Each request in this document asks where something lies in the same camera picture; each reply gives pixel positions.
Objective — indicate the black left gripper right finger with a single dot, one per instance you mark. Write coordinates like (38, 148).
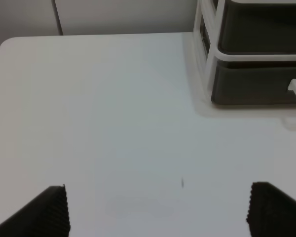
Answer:
(271, 213)

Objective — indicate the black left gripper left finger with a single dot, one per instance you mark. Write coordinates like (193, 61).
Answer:
(47, 215)

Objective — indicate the brown bottom drawer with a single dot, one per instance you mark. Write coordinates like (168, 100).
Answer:
(253, 86)

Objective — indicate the brown drawer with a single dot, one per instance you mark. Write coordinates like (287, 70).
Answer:
(253, 86)
(259, 27)

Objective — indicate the brown middle drawer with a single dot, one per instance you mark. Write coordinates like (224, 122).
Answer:
(259, 27)

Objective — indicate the white drawer cabinet frame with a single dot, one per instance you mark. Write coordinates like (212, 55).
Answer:
(212, 29)

